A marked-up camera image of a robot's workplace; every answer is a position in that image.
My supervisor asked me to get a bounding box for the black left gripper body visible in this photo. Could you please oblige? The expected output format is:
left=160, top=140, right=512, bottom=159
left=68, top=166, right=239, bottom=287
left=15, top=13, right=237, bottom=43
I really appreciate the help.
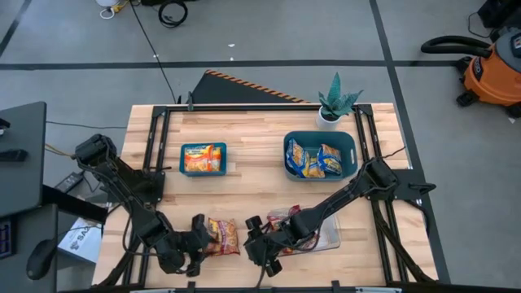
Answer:
left=156, top=213, right=208, bottom=278

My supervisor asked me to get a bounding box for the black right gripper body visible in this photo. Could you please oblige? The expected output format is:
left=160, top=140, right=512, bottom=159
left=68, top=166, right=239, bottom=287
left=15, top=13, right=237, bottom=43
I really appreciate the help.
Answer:
left=243, top=215, right=294, bottom=278

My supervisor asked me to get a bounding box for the orange Maruchan noodle pack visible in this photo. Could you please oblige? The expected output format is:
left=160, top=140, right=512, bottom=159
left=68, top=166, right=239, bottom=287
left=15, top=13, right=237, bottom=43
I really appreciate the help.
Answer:
left=183, top=144, right=215, bottom=173
left=211, top=146, right=223, bottom=172

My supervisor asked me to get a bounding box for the small teal plastic bin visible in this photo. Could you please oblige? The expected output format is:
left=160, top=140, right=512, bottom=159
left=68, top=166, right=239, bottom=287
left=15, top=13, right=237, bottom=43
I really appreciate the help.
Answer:
left=178, top=142, right=228, bottom=177

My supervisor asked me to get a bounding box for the clear plastic container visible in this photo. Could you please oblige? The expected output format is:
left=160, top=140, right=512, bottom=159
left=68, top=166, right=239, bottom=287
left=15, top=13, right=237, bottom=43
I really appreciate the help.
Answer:
left=266, top=204, right=342, bottom=258

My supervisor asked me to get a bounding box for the white cardboard box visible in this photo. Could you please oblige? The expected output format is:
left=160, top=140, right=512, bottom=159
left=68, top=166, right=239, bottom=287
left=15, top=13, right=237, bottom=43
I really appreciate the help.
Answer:
left=57, top=217, right=103, bottom=265

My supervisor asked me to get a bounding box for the large teal plastic bin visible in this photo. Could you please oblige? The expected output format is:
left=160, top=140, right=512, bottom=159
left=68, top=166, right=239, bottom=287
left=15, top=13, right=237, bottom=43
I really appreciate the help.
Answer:
left=282, top=129, right=359, bottom=183

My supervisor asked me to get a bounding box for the black power adapter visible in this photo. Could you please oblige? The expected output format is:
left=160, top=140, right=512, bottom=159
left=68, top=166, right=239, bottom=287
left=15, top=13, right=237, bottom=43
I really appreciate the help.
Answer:
left=54, top=172, right=85, bottom=195

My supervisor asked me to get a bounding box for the white plant pot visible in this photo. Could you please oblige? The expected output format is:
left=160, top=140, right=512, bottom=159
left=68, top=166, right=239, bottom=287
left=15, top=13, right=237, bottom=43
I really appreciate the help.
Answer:
left=316, top=106, right=342, bottom=130

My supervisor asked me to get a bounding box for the black computer mouse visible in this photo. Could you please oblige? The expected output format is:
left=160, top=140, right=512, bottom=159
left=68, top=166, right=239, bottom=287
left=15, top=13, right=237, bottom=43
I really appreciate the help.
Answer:
left=26, top=238, right=58, bottom=282

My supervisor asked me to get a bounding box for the black hazard-striped mat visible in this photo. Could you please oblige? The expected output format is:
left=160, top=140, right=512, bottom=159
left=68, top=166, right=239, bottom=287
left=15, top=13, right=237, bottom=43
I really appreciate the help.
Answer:
left=190, top=68, right=310, bottom=105

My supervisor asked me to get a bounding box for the green spiky plant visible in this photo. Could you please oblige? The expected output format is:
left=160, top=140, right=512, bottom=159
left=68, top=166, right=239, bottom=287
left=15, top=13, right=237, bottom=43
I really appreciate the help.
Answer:
left=317, top=72, right=365, bottom=122

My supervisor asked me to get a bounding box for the dark grey desk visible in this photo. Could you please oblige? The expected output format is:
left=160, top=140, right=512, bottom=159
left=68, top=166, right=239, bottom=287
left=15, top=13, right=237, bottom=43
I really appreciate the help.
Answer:
left=0, top=101, right=109, bottom=293

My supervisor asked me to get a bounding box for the dark panel with display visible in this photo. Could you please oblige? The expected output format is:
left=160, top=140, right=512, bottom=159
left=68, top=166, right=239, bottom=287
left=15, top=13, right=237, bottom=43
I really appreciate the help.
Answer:
left=0, top=219, right=17, bottom=261

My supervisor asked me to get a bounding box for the black device on desk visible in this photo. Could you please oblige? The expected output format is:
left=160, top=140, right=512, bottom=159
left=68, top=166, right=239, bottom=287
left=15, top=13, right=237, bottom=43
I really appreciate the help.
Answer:
left=0, top=149, right=28, bottom=163

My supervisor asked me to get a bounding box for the orange shop vacuum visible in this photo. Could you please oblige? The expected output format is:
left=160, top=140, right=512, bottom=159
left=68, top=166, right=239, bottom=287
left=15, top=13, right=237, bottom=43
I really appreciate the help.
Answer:
left=455, top=28, right=521, bottom=119

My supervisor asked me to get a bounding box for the black equipment case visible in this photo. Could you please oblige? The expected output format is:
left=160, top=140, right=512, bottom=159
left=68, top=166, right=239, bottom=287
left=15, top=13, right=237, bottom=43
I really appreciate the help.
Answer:
left=478, top=0, right=521, bottom=29

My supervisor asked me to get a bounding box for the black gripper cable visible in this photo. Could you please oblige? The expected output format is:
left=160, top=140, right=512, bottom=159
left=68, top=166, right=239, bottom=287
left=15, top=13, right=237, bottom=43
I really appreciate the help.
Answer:
left=254, top=266, right=269, bottom=291

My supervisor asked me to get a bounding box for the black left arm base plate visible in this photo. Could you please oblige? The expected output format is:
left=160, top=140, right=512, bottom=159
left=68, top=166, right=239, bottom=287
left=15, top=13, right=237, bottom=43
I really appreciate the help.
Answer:
left=132, top=168, right=167, bottom=204

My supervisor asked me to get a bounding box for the black aluminium table frame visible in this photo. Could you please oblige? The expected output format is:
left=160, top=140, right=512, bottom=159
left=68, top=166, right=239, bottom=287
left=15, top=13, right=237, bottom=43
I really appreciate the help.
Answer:
left=97, top=103, right=453, bottom=293

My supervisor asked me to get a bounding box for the black floor cable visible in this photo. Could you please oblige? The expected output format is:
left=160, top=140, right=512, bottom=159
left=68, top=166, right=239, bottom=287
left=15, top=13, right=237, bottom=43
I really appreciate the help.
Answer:
left=129, top=0, right=182, bottom=105
left=46, top=120, right=128, bottom=130

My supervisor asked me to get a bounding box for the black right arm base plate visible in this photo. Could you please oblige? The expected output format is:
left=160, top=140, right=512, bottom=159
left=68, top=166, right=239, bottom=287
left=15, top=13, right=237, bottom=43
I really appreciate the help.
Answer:
left=364, top=168, right=436, bottom=201

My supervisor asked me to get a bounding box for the coiled black cable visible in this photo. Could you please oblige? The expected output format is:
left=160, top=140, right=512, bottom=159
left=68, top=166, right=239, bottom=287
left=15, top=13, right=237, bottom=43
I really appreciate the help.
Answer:
left=157, top=0, right=189, bottom=28

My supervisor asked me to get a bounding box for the black vacuum hose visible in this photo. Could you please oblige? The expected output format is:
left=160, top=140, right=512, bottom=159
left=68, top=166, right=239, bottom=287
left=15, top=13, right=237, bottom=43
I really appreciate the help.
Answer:
left=420, top=35, right=493, bottom=58

